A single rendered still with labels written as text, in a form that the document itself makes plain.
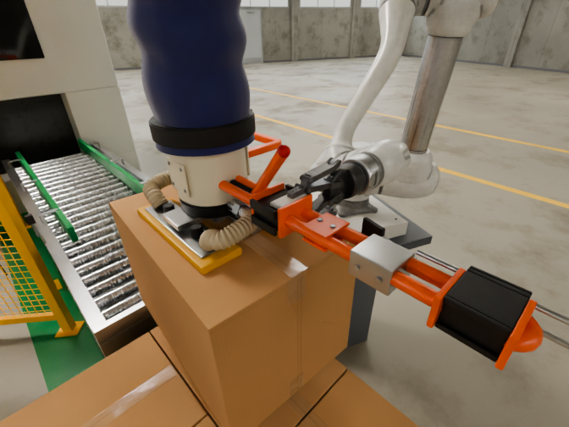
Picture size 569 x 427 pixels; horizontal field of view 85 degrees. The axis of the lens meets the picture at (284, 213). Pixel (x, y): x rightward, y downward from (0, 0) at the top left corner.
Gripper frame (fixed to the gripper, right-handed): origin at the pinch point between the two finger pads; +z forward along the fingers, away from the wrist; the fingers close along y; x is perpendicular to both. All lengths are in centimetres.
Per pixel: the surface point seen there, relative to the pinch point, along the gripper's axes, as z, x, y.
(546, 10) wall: -1515, 255, -59
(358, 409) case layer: -12, -15, 65
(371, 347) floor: -71, 10, 120
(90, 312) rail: 32, 73, 60
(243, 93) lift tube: -4.3, 16.9, -18.2
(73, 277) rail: 31, 98, 60
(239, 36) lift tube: -4.4, 17.0, -28.2
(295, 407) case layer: 0, -2, 65
